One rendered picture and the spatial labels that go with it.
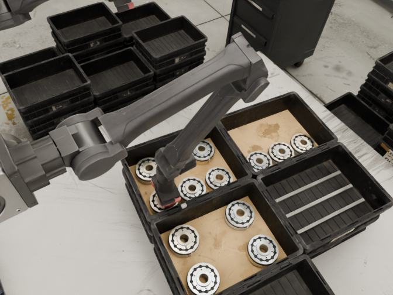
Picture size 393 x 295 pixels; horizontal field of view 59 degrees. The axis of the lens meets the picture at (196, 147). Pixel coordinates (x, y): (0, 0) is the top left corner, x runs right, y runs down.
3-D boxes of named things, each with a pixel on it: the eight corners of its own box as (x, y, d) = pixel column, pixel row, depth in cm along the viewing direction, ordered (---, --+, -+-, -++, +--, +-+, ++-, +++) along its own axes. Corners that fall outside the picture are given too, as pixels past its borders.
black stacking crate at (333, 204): (295, 263, 118) (305, 251, 109) (248, 193, 133) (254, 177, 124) (379, 218, 131) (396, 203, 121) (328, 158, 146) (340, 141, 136)
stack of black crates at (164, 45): (156, 109, 245) (154, 58, 208) (135, 83, 258) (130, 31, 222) (203, 89, 260) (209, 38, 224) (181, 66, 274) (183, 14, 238)
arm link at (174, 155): (231, 45, 76) (261, 82, 73) (246, 45, 80) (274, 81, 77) (147, 155, 103) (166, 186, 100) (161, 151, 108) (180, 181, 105)
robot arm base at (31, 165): (14, 174, 65) (-11, 134, 56) (57, 155, 68) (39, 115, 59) (31, 210, 61) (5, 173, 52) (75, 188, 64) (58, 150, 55)
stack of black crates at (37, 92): (42, 160, 214) (17, 110, 178) (26, 127, 228) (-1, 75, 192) (103, 133, 229) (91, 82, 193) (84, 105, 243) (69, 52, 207)
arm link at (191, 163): (155, 150, 101) (171, 174, 99) (188, 134, 106) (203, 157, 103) (152, 166, 112) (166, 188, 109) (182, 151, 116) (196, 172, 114)
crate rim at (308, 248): (303, 254, 110) (306, 251, 108) (252, 179, 125) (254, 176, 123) (393, 206, 123) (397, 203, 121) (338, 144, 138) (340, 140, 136)
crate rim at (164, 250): (190, 315, 97) (190, 313, 96) (148, 224, 113) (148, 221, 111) (303, 254, 110) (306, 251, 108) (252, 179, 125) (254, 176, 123)
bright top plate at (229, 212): (233, 231, 119) (234, 230, 118) (220, 206, 124) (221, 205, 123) (259, 221, 121) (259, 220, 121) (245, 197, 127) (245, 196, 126)
